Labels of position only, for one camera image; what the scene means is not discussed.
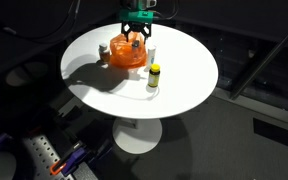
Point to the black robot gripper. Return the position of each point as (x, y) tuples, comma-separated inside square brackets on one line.
[(136, 26)]

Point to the orange plastic bag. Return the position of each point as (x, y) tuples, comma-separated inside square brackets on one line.
[(124, 53)]

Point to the white tube container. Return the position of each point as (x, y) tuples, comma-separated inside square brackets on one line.
[(151, 55)]

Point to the amber bottle with white cap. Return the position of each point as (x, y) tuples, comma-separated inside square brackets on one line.
[(104, 53)]

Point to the dark bottle with yellow cap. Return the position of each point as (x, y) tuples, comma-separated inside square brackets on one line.
[(154, 76)]

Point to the black diagonal pole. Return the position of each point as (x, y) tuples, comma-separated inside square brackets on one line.
[(267, 55)]

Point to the perforated metal plate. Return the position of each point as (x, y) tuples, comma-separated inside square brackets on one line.
[(40, 153)]

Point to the round white pedestal table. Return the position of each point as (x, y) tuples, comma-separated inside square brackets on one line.
[(184, 73)]

